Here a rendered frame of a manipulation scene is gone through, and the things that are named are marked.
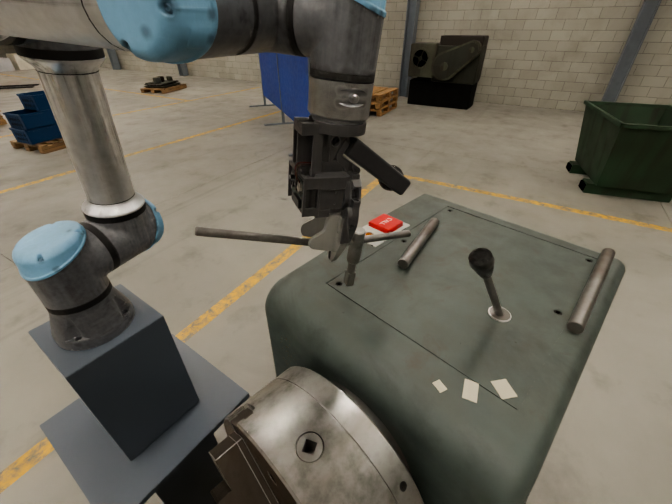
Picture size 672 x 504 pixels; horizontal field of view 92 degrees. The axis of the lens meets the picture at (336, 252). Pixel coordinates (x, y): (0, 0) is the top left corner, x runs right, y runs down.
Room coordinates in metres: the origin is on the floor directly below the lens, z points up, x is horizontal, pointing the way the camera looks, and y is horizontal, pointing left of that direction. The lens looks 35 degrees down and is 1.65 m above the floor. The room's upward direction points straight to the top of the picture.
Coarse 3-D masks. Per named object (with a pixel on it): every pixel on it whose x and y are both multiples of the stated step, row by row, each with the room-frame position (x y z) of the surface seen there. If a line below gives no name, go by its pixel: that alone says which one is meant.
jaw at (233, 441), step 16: (240, 416) 0.25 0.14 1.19; (224, 448) 0.20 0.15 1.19; (240, 448) 0.21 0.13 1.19; (224, 464) 0.19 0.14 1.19; (240, 464) 0.19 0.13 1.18; (256, 464) 0.20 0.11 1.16; (224, 480) 0.18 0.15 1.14; (240, 480) 0.18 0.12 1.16; (256, 480) 0.18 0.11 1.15; (224, 496) 0.16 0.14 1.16; (240, 496) 0.16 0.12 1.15; (256, 496) 0.17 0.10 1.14; (272, 496) 0.17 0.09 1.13
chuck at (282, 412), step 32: (288, 384) 0.28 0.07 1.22; (256, 416) 0.23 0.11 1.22; (288, 416) 0.22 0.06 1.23; (320, 416) 0.22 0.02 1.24; (256, 448) 0.19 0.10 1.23; (288, 448) 0.18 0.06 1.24; (352, 448) 0.19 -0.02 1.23; (288, 480) 0.15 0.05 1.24; (320, 480) 0.15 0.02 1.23; (352, 480) 0.16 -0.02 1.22
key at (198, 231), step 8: (200, 232) 0.34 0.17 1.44; (208, 232) 0.35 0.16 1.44; (216, 232) 0.35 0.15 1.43; (224, 232) 0.36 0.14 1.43; (232, 232) 0.36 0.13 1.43; (240, 232) 0.37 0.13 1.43; (248, 232) 0.37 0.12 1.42; (256, 232) 0.38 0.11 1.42; (392, 232) 0.46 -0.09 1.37; (400, 232) 0.46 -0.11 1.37; (408, 232) 0.47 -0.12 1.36; (248, 240) 0.37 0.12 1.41; (256, 240) 0.37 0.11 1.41; (264, 240) 0.37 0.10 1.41; (272, 240) 0.38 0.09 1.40; (280, 240) 0.38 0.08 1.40; (288, 240) 0.39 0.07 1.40; (296, 240) 0.39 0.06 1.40; (304, 240) 0.40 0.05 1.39; (352, 240) 0.43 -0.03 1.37; (368, 240) 0.44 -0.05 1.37; (376, 240) 0.44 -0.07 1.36
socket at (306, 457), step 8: (304, 440) 0.19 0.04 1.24; (312, 440) 0.19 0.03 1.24; (320, 440) 0.19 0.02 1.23; (296, 448) 0.18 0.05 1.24; (304, 448) 0.19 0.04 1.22; (312, 448) 0.19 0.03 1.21; (320, 448) 0.18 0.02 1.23; (304, 456) 0.18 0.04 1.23; (312, 456) 0.18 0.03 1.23; (320, 456) 0.18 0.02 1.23
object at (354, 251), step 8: (360, 232) 0.43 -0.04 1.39; (360, 240) 0.43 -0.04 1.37; (352, 248) 0.43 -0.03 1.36; (360, 248) 0.43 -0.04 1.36; (352, 256) 0.43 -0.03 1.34; (360, 256) 0.43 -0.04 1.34; (352, 264) 0.43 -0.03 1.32; (352, 272) 0.43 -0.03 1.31; (344, 280) 0.44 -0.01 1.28; (352, 280) 0.43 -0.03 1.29
